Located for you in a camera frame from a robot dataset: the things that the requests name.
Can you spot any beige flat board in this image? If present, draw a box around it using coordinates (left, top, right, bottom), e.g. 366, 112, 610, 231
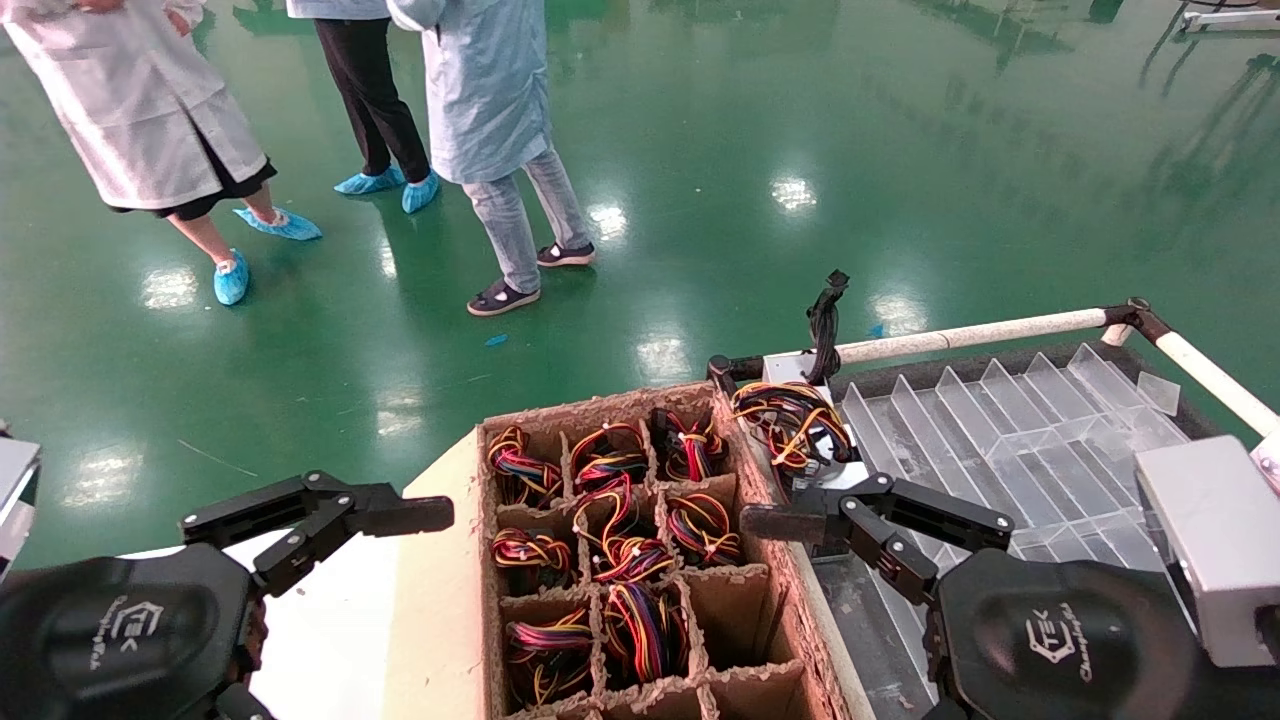
382, 425, 501, 720

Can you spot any person in white coat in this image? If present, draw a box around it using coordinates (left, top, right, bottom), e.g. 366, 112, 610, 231
0, 0, 324, 308

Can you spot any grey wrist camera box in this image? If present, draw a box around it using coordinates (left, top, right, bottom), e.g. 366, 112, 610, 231
1135, 435, 1280, 669
0, 420, 43, 581

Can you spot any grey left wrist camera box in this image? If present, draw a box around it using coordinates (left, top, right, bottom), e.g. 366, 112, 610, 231
0, 420, 43, 581

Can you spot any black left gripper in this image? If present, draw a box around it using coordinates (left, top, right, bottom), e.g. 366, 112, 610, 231
0, 545, 277, 720

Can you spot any clear acrylic divider tray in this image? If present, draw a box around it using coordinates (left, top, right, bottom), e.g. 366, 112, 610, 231
838, 343, 1196, 720

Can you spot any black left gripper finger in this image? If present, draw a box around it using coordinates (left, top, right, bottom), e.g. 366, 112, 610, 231
180, 472, 457, 599

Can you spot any brown cardboard divider box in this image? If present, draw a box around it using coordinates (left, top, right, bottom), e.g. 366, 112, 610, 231
478, 380, 853, 720

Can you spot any person in black trousers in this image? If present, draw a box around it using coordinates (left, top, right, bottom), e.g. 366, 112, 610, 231
285, 0, 442, 216

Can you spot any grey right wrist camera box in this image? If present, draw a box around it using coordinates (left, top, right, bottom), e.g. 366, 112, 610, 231
1135, 435, 1280, 669

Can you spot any power supply with coloured wires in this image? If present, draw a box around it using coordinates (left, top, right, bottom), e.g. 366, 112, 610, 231
732, 352, 871, 496
665, 492, 743, 567
650, 408, 729, 483
603, 582, 691, 686
505, 608, 596, 709
490, 527, 573, 591
572, 478, 676, 586
488, 425, 566, 506
570, 422, 651, 489

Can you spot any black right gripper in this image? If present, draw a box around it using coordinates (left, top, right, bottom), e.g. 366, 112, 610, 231
740, 472, 1216, 720

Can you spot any person in blue coat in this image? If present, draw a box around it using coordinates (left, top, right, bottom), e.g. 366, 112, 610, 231
385, 0, 598, 318

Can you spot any black pipe corner joint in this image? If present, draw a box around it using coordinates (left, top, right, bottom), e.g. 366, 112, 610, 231
1100, 296, 1173, 348
707, 353, 766, 401

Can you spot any short white cart pipe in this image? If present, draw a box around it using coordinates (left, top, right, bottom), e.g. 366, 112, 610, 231
1150, 325, 1280, 441

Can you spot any black hanging cable bundle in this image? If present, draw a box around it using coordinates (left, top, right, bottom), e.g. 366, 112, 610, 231
806, 268, 851, 387

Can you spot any long white cart pipe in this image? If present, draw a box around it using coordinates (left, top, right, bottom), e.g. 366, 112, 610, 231
762, 305, 1113, 373

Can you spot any white metal frame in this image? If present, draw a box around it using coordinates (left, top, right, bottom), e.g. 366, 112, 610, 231
1180, 0, 1280, 34

